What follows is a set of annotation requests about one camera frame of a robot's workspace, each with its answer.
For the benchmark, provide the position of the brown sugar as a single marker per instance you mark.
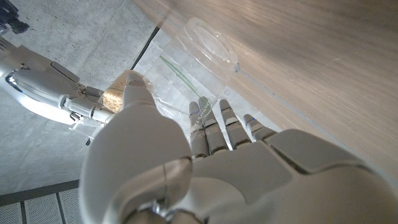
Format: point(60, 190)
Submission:
point(113, 96)

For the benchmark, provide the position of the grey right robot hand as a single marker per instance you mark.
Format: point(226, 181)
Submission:
point(40, 87)

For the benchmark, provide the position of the black backdrop stand pole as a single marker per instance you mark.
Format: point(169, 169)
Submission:
point(146, 46)

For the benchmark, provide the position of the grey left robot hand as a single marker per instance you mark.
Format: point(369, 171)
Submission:
point(248, 180)

